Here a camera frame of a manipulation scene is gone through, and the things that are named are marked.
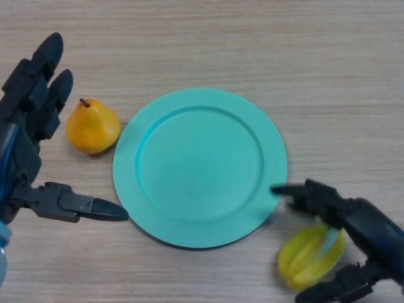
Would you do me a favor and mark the yellow starfruit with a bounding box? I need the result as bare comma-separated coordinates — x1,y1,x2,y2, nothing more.
278,224,346,292

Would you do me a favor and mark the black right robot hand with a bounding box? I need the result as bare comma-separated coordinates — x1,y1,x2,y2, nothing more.
270,178,404,303

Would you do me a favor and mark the green round plate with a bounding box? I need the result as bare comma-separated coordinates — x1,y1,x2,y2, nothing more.
112,88,288,251

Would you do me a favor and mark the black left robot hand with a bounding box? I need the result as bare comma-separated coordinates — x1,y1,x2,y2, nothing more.
0,32,129,225

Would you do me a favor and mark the orange-yellow pear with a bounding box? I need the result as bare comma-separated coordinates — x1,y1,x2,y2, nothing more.
65,98,121,155

